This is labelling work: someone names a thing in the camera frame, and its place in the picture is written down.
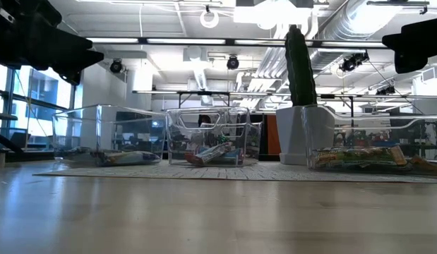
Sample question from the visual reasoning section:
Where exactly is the long ceiling light strip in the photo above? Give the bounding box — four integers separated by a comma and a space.
85, 37, 228, 46

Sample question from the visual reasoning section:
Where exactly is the orange panel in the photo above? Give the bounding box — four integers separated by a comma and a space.
266, 114, 282, 155

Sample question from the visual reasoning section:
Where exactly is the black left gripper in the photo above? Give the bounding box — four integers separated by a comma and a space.
0, 0, 104, 85

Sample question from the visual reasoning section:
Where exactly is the black ceiling spot lamp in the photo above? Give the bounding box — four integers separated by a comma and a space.
109, 59, 124, 74
226, 55, 240, 71

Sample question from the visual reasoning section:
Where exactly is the black background table frame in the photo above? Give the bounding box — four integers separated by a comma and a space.
175, 90, 233, 109

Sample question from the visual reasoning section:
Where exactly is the black ceiling camera mount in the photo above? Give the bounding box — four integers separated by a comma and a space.
338, 52, 370, 73

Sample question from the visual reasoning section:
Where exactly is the blue granola bar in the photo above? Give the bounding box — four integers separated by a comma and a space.
217, 147, 246, 166

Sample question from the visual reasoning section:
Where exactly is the silver ventilation duct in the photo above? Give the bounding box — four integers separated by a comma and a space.
309, 0, 409, 71

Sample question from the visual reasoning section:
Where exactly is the clear plastic bin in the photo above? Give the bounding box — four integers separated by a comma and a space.
164, 106, 263, 167
301, 104, 437, 176
52, 104, 167, 167

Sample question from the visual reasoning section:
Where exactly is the green cactus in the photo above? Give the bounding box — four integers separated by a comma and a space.
284, 24, 318, 107

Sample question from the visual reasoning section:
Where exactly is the white hexagonal plant pot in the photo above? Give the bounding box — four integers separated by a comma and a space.
275, 104, 335, 166

